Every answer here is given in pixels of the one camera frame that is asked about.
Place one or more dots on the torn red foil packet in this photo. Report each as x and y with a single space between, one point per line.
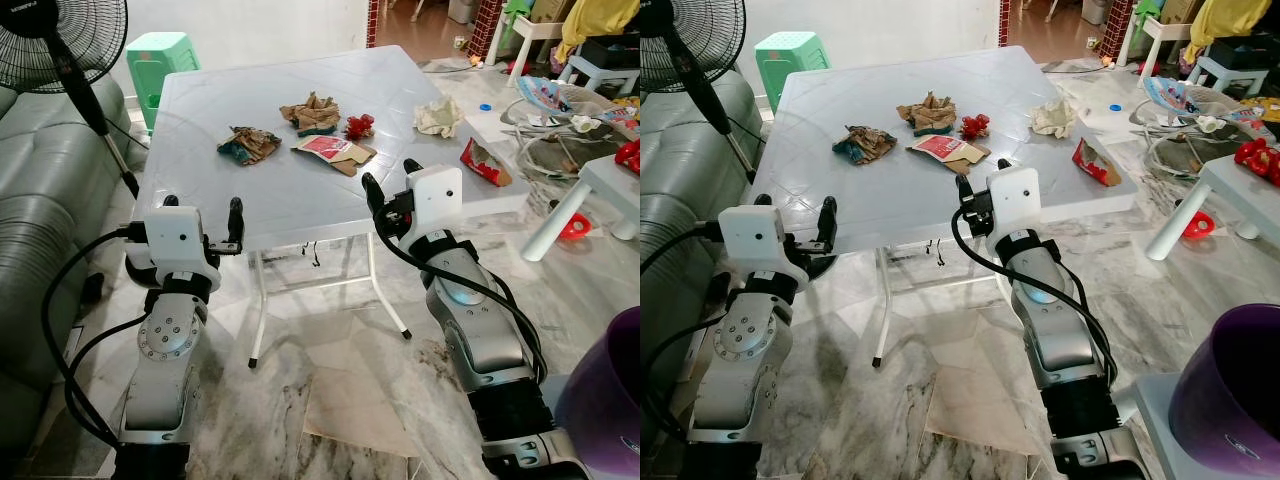
1095 165
483 165

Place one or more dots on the small red crumpled wrapper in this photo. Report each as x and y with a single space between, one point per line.
360 126
975 126

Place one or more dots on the flat red snack packet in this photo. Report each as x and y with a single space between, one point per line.
942 150
328 150

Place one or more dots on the black box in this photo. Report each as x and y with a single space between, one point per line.
610 52
1245 50

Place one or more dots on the purple rubbish bin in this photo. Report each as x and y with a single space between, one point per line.
1230 390
605 400

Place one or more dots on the colourful baby bouncer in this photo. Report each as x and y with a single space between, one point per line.
1180 100
555 100

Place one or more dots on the dark crumpled wrapper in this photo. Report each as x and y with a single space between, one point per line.
863 146
248 146

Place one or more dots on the white child chair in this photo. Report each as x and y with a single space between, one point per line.
1155 30
525 28

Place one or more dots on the grey plastic chair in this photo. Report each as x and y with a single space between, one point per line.
1155 410

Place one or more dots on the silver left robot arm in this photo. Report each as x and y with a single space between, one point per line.
165 340
745 340

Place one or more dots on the small white plastic table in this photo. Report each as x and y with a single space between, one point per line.
610 185
1240 195

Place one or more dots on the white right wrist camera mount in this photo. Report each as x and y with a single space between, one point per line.
435 195
1015 195

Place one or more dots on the grey-green leather sofa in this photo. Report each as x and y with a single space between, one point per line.
680 190
50 200

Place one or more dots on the large white folding table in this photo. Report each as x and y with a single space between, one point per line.
900 210
300 210

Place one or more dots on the brown crumpled paper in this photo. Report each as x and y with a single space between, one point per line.
928 112
310 112

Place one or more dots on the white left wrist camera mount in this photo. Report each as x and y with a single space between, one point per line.
760 240
175 240

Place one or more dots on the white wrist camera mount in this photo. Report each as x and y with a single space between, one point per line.
1015 195
435 195
175 240
760 240

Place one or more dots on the small pale step stool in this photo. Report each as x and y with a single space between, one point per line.
1225 68
600 68

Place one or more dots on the shiny red toy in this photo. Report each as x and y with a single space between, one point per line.
1255 158
628 155

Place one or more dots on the white crumpled tissue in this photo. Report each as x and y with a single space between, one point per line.
1052 118
438 116

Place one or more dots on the yellow cloth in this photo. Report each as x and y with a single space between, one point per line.
595 20
1225 20

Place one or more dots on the green plastic stool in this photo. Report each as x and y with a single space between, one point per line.
790 55
160 55

